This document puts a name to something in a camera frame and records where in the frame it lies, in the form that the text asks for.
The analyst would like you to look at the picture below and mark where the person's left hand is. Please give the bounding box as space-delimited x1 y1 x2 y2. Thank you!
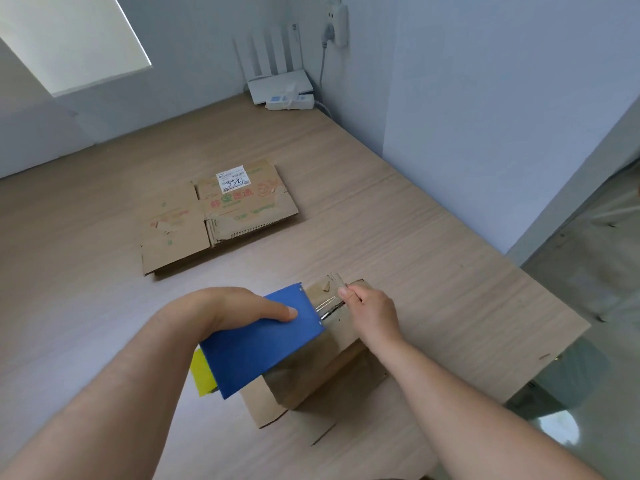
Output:
166 286 301 341

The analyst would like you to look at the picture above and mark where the person's right hand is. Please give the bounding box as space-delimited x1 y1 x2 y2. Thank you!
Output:
337 284 404 363

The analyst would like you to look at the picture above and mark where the blue tape dispenser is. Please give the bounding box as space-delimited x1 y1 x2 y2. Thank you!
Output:
198 282 327 401

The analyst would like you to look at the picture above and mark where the clear yellowish tape roll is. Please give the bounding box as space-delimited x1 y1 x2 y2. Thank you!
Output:
188 348 219 399

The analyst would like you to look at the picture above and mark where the large torn cardboard box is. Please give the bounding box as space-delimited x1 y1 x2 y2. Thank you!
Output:
140 159 301 277

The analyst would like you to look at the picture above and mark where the barcode-printed cardboard box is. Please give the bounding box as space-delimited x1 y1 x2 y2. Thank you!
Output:
239 272 391 430

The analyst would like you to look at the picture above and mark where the person's right forearm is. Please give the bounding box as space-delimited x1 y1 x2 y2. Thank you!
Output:
369 339 607 480

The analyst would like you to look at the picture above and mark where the person's left forearm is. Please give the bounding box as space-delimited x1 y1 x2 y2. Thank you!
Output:
0 307 216 480

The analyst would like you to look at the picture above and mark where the white power strip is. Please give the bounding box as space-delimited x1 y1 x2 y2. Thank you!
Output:
264 92 317 112

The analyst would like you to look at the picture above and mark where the white router with antennas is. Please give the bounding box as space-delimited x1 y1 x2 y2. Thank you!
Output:
233 22 317 106

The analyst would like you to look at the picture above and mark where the bright window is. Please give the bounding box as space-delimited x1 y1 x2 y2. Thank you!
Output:
0 0 154 99

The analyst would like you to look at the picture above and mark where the grey power cable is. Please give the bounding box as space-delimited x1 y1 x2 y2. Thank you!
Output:
313 24 335 121

